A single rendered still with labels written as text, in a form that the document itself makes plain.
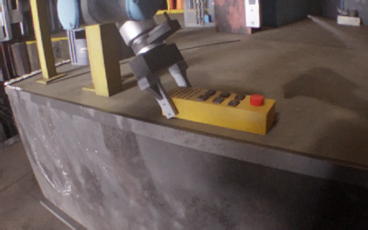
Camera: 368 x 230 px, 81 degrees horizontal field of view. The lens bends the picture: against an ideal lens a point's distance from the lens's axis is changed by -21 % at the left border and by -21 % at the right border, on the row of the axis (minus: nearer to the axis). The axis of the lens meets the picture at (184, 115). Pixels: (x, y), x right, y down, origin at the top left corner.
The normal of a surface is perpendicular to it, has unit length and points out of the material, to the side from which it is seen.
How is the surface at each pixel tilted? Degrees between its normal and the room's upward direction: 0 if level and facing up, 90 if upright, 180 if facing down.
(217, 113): 90
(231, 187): 90
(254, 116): 90
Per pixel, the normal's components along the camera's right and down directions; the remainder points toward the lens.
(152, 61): 0.70, -0.31
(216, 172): -0.53, 0.38
